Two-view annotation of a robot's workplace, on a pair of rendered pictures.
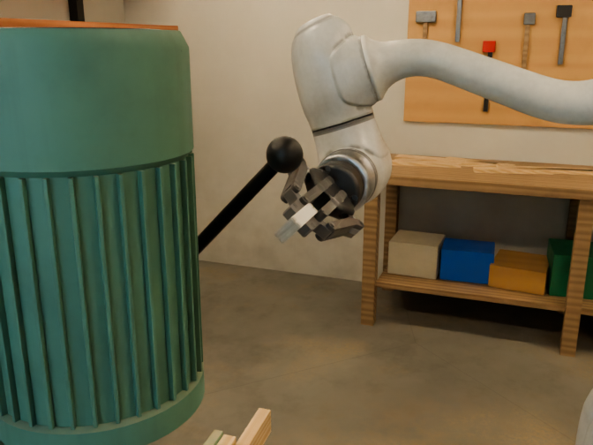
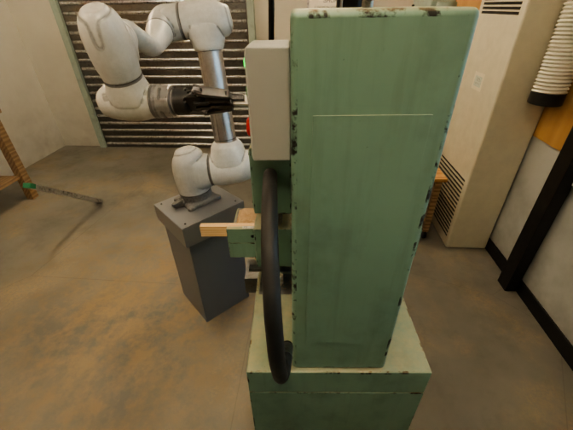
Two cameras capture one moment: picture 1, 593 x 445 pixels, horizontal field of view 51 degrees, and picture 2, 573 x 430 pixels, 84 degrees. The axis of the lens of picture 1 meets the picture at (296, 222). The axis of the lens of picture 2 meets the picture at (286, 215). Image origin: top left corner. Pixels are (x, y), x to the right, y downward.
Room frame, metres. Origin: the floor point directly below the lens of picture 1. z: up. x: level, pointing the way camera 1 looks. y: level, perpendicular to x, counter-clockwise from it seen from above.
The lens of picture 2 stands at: (0.83, 0.93, 1.52)
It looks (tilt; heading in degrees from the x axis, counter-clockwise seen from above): 33 degrees down; 254
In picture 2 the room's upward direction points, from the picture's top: 1 degrees counter-clockwise
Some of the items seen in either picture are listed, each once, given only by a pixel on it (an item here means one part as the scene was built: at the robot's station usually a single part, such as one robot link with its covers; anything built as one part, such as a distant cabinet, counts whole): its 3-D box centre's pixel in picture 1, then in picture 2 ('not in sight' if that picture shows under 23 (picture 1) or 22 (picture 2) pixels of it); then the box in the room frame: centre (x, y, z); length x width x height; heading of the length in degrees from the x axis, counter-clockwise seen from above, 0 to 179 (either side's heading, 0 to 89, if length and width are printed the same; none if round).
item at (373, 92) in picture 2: not in sight; (346, 217); (0.57, 0.45, 1.16); 0.22 x 0.22 x 0.72; 73
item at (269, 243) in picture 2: not in sight; (277, 276); (0.73, 0.53, 1.12); 0.33 x 0.05 x 0.36; 73
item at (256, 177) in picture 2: not in sight; (271, 173); (0.69, 0.33, 1.22); 0.09 x 0.08 x 0.15; 73
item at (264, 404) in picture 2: not in sight; (321, 365); (0.52, 0.28, 0.35); 0.58 x 0.45 x 0.71; 73
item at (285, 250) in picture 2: not in sight; (273, 240); (0.69, 0.30, 1.02); 0.09 x 0.07 x 0.12; 163
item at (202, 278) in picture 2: not in sight; (209, 258); (0.88, -0.55, 0.30); 0.30 x 0.30 x 0.60; 25
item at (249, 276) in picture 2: not in sight; (256, 275); (0.69, -0.04, 0.58); 0.12 x 0.08 x 0.08; 73
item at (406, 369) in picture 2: not in sight; (326, 293); (0.52, 0.29, 0.76); 0.57 x 0.45 x 0.09; 73
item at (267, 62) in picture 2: not in sight; (270, 101); (0.71, 0.43, 1.40); 0.10 x 0.06 x 0.16; 73
